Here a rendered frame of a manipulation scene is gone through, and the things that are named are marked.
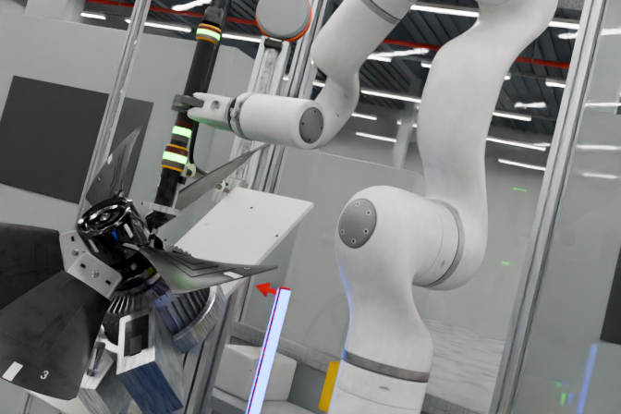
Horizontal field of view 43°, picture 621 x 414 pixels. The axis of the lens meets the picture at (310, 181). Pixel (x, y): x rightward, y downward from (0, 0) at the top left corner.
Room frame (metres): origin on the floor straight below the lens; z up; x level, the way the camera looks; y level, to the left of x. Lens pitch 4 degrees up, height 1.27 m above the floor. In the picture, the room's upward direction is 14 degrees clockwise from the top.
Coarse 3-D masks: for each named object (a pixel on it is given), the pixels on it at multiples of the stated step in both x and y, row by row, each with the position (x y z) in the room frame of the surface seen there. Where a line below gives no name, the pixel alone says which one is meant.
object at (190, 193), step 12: (264, 144) 1.57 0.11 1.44; (240, 156) 1.55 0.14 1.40; (216, 168) 1.56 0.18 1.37; (228, 168) 1.64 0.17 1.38; (204, 180) 1.59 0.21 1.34; (216, 180) 1.67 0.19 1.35; (180, 192) 1.57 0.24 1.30; (192, 192) 1.62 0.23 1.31; (204, 192) 1.68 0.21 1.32; (180, 204) 1.63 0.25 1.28
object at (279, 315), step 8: (280, 296) 1.28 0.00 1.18; (288, 296) 1.29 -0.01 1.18; (280, 304) 1.28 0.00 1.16; (280, 312) 1.29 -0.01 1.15; (280, 320) 1.29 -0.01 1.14; (272, 328) 1.28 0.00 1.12; (280, 328) 1.29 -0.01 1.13; (272, 336) 1.28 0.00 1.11; (272, 344) 1.29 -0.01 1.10; (272, 352) 1.29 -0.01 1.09; (264, 360) 1.28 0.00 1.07; (272, 360) 1.29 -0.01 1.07; (264, 368) 1.28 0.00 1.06; (264, 376) 1.29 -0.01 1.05; (264, 384) 1.29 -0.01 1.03; (256, 392) 1.28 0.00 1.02; (264, 392) 1.29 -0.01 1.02; (256, 400) 1.28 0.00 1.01; (256, 408) 1.29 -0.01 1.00
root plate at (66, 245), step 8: (72, 232) 1.60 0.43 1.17; (64, 240) 1.61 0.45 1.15; (80, 240) 1.60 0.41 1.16; (64, 248) 1.60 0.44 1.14; (72, 248) 1.60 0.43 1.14; (80, 248) 1.60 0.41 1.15; (64, 256) 1.60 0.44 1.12; (72, 256) 1.60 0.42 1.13; (64, 264) 1.60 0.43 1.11; (72, 264) 1.60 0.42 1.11
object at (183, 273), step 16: (160, 256) 1.42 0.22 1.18; (176, 256) 1.43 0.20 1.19; (160, 272) 1.34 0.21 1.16; (176, 272) 1.34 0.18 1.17; (192, 272) 1.35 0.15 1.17; (208, 272) 1.35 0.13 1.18; (224, 272) 1.36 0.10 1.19; (240, 272) 1.37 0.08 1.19; (256, 272) 1.37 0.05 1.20; (176, 288) 1.29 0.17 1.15; (192, 288) 1.29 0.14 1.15
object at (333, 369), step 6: (330, 366) 1.47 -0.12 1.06; (336, 366) 1.46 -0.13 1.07; (330, 372) 1.47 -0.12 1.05; (336, 372) 1.46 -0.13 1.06; (330, 378) 1.47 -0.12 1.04; (324, 384) 1.48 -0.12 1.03; (330, 384) 1.47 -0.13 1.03; (324, 390) 1.47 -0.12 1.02; (330, 390) 1.47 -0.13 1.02; (324, 396) 1.47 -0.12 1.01; (330, 396) 1.46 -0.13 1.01; (324, 402) 1.47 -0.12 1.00; (324, 408) 1.47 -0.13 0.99
